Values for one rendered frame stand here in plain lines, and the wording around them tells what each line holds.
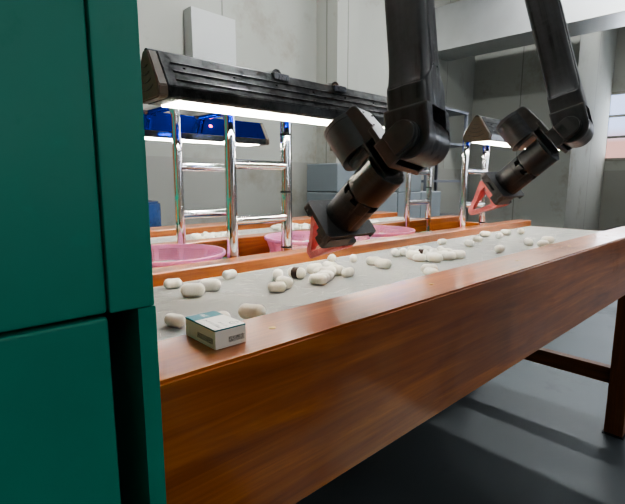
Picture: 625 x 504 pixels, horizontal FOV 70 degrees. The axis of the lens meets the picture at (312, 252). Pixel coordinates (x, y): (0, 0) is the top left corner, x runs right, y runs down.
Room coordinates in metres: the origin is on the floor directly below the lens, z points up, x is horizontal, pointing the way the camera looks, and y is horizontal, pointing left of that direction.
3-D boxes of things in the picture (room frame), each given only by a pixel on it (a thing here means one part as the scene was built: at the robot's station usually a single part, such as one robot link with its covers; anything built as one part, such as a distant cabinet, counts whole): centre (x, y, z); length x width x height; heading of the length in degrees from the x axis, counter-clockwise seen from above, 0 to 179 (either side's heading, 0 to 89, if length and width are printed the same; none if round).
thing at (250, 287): (1.14, -0.35, 0.73); 1.81 x 0.30 x 0.02; 133
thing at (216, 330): (0.44, 0.10, 0.77); 0.06 x 0.04 x 0.02; 43
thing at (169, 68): (0.89, 0.01, 1.08); 0.62 x 0.08 x 0.07; 133
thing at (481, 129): (1.54, -0.70, 1.08); 0.62 x 0.08 x 0.07; 133
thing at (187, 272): (1.27, -0.23, 0.71); 1.81 x 0.06 x 0.11; 133
